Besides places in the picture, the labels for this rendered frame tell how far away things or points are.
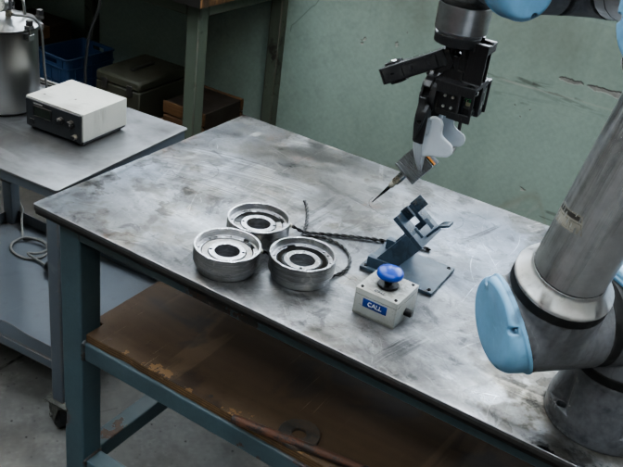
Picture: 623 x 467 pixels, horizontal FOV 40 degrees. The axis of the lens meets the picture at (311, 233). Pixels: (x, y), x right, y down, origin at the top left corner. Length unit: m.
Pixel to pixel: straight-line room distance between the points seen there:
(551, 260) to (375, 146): 2.22
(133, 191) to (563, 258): 0.86
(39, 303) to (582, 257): 1.64
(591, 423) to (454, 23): 0.55
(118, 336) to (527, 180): 1.70
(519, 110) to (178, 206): 1.59
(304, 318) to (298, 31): 2.04
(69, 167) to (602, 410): 1.23
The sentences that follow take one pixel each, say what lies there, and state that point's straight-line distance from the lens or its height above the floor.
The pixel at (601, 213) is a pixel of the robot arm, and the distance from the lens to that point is 0.88.
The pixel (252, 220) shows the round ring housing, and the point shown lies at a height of 0.82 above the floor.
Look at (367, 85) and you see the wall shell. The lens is 3.07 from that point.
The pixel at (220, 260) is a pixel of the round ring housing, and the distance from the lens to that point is 1.28.
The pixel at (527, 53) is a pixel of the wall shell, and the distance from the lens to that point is 2.81.
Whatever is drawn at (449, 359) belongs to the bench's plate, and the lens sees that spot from 1.22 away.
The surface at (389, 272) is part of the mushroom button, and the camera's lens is 1.24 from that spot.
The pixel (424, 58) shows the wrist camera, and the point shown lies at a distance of 1.26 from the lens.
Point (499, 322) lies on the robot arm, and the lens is 0.99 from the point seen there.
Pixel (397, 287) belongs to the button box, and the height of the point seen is 0.85.
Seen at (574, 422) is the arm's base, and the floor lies 0.83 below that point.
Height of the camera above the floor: 1.51
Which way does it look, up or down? 29 degrees down
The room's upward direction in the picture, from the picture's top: 8 degrees clockwise
